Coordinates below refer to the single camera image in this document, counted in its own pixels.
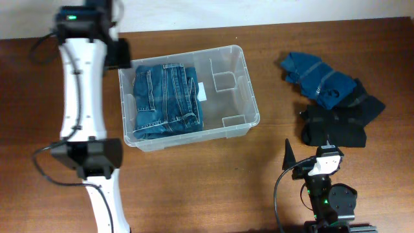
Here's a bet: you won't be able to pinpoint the black garment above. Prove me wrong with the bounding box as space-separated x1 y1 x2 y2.
335 78 386 126
300 105 367 148

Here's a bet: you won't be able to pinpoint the dark blue jeans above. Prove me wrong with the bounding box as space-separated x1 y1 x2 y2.
133 63 203 140

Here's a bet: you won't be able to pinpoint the blue garment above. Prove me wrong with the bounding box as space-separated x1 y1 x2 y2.
281 52 356 109

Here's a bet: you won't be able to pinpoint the clear plastic storage bin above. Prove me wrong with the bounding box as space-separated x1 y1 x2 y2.
118 45 260 152

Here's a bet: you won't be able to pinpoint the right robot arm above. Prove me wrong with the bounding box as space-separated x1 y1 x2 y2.
274 139 378 233

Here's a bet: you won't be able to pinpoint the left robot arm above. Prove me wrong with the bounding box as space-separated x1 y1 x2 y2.
50 1 131 232

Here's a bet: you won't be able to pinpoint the white label in bin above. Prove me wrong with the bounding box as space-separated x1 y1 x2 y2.
197 82 207 102

